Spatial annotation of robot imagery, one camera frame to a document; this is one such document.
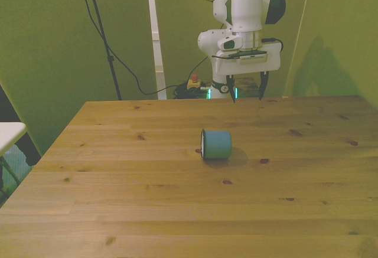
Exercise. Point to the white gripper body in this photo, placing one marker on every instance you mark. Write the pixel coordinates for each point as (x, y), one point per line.
(251, 66)

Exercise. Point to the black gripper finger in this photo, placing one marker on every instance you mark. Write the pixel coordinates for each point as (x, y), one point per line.
(263, 85)
(231, 88)

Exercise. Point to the blue mug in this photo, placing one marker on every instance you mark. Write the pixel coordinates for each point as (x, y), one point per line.
(217, 144)

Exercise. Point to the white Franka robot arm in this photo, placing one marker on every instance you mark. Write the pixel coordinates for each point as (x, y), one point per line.
(246, 4)

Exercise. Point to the red emergency stop button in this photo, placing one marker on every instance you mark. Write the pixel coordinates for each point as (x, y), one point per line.
(193, 84)

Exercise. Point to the white vertical strip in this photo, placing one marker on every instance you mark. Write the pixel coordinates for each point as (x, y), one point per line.
(155, 33)

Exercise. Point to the black tripod stand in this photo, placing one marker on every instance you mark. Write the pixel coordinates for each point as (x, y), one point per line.
(102, 30)

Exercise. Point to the black slanted panel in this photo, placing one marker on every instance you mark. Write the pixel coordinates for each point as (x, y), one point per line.
(31, 154)

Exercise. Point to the white side table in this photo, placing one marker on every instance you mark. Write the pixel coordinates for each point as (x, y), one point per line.
(10, 135)

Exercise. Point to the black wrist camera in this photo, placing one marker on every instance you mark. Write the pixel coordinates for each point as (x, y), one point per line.
(251, 58)

